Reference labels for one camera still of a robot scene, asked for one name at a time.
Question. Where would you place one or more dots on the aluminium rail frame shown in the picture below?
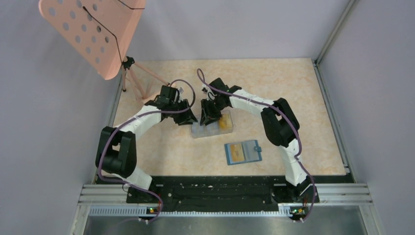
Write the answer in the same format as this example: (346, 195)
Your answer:
(111, 200)

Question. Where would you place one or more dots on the blue leather card holder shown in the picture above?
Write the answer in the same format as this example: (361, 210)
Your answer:
(252, 152)

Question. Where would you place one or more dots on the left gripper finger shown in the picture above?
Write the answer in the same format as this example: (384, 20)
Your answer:
(189, 111)
(180, 121)

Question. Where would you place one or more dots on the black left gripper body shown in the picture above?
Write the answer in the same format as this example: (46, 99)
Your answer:
(178, 105)

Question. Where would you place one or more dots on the clear plastic card box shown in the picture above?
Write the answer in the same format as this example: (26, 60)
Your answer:
(213, 129)

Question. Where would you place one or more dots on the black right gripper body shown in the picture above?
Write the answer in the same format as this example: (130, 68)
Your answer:
(215, 107)

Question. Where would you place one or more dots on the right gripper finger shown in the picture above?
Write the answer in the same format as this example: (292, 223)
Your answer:
(212, 119)
(204, 112)

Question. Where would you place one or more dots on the gold card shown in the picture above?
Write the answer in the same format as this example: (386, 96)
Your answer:
(236, 153)

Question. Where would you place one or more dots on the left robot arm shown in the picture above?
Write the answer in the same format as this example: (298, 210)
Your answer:
(117, 151)

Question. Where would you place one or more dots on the yellow card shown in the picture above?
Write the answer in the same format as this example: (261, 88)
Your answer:
(225, 122)

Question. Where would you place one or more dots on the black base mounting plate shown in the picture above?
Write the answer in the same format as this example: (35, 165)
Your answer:
(219, 194)

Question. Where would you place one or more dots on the pink perforated music stand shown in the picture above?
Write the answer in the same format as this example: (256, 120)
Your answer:
(100, 30)

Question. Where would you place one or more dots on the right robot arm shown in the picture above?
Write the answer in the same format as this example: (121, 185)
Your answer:
(280, 125)

